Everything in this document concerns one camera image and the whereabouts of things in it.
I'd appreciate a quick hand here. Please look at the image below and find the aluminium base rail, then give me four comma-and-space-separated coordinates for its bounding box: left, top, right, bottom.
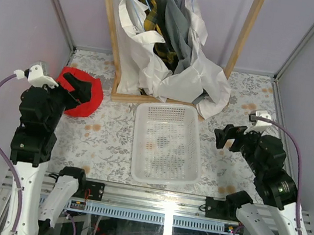
0, 165, 314, 235

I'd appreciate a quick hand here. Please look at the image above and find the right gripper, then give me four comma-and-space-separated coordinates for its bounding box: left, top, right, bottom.
208, 117, 269, 175

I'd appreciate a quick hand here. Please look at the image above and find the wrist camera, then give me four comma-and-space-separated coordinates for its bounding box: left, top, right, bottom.
244, 110, 272, 134
13, 61, 58, 89

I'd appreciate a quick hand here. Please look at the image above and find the white plastic basket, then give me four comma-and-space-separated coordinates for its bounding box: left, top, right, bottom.
130, 103, 202, 186

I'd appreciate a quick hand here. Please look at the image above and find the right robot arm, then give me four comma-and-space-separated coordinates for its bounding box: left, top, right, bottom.
214, 125, 308, 235

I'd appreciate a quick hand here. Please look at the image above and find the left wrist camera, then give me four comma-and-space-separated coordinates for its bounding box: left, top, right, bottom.
13, 61, 58, 89

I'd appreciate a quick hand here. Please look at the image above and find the red cloth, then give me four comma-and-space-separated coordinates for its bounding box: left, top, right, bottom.
57, 67, 103, 118

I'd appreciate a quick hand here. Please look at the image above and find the wooden clothes rack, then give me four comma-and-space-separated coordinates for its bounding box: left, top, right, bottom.
105, 0, 265, 104

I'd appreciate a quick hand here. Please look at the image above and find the yellow plaid shirt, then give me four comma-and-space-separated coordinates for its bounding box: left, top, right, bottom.
139, 0, 179, 71

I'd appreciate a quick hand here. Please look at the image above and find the white shirt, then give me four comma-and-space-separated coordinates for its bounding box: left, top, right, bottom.
158, 0, 231, 119
113, 0, 172, 102

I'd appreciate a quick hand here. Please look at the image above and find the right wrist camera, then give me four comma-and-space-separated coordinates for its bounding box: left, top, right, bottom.
244, 110, 272, 134

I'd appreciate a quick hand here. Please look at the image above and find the grey shirt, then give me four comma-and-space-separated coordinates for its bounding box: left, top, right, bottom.
156, 0, 207, 105

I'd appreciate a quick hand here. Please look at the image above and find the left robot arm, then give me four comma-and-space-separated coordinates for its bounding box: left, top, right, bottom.
1, 64, 92, 235

